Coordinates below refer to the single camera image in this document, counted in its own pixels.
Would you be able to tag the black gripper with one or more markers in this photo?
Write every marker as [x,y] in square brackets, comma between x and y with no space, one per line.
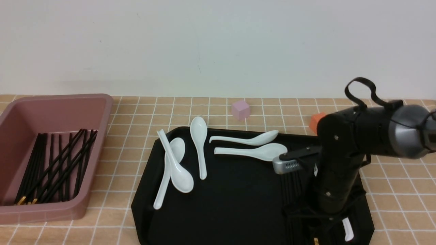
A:
[308,226]

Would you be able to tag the white spoon horizontal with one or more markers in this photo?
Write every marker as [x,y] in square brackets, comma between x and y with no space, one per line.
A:
[258,140]
[266,152]

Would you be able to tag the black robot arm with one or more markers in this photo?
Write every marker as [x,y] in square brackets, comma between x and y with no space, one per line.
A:
[332,208]

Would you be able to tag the white spoon right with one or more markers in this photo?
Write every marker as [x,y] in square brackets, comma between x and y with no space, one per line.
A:
[349,233]

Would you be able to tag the orange cube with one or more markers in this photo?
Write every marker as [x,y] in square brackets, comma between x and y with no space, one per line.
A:
[314,120]

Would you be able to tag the black plastic tray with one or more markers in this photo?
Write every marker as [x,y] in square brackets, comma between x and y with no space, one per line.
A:
[239,203]

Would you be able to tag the pink cube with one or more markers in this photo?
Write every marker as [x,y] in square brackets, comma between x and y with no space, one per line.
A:
[241,110]

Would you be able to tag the white spoon upright centre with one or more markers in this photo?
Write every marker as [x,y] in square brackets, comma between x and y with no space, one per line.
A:
[198,133]

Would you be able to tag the white spoon crossed left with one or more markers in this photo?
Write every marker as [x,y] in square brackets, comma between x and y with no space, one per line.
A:
[181,177]

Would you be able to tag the white spoon far left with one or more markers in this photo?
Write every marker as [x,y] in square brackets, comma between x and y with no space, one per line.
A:
[162,185]

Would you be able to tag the black chopstick in bin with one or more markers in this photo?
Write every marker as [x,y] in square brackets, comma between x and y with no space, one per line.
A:
[67,180]
[50,167]
[56,186]
[78,180]
[30,169]
[46,154]

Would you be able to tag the pink plastic bin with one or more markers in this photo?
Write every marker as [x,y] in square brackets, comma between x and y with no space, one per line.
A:
[21,122]

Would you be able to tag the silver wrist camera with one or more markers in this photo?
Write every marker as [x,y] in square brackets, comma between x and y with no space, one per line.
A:
[285,166]

